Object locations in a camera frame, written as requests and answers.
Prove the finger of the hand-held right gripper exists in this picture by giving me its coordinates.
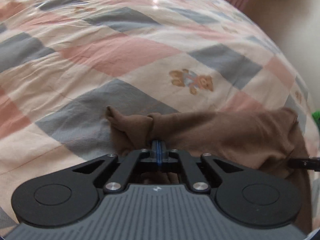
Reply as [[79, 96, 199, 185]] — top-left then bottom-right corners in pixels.
[[287, 157, 320, 172]]

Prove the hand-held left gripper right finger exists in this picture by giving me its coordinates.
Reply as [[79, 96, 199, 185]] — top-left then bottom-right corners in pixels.
[[159, 140, 245, 194]]

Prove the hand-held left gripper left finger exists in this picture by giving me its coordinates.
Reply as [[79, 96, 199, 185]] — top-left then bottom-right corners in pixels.
[[72, 140, 160, 194]]

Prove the brown garment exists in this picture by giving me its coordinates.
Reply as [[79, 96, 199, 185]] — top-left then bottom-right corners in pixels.
[[106, 106, 314, 233]]

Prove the green object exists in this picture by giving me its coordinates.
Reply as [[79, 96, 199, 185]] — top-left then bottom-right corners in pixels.
[[312, 109, 320, 131]]

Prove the checkered bear print bedsheet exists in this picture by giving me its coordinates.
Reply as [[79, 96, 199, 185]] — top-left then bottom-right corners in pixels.
[[0, 0, 313, 232]]

